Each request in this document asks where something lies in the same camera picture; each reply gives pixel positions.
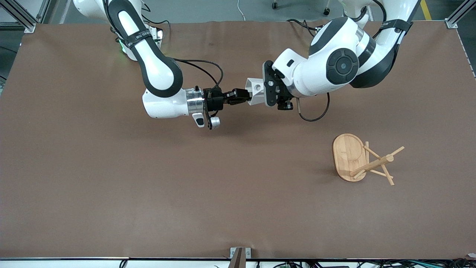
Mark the white faceted cup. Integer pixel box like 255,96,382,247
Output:
245,77,267,107

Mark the wooden cup rack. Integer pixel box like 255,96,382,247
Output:
332,133,405,186

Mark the brown table cover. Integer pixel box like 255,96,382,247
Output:
0,20,476,260

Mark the black left base cable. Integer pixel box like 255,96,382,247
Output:
286,18,325,32

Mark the black base cable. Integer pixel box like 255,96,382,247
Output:
141,3,171,39
286,18,325,32

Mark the black right base cable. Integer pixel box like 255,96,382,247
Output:
141,3,171,39

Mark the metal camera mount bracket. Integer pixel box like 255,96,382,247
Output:
228,247,252,268

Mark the tangled cable bundle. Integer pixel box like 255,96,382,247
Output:
273,259,476,268

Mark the aluminium frame post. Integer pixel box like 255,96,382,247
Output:
0,0,51,33
444,0,476,29

